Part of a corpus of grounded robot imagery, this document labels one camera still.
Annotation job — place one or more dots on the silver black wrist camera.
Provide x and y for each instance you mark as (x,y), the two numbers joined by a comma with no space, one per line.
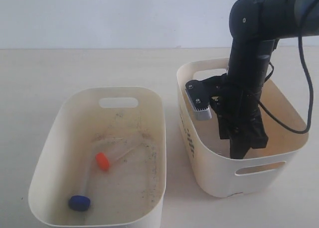
(199,99)

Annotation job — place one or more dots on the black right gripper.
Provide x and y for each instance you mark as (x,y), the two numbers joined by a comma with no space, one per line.
(239,118)

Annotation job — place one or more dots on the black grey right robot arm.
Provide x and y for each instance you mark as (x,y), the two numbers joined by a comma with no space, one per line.
(256,27)

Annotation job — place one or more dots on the blue-capped clear tube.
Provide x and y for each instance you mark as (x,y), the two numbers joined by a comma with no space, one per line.
(80,202)

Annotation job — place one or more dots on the orange-capped tube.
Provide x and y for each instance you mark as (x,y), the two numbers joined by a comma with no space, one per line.
(109,151)

